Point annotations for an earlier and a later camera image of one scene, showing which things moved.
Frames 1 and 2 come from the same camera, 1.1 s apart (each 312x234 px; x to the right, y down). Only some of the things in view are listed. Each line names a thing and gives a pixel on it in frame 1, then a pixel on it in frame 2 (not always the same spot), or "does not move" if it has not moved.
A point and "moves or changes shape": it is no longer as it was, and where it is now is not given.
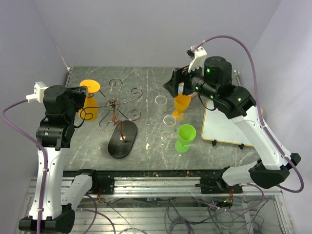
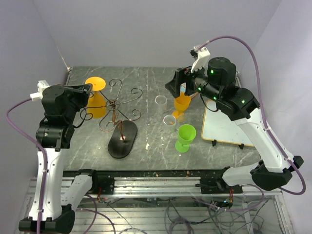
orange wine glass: (89, 111) moves or changes shape
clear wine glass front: (183, 119) does not move
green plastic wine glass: (186, 135) does not move
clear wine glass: (169, 123) does not move
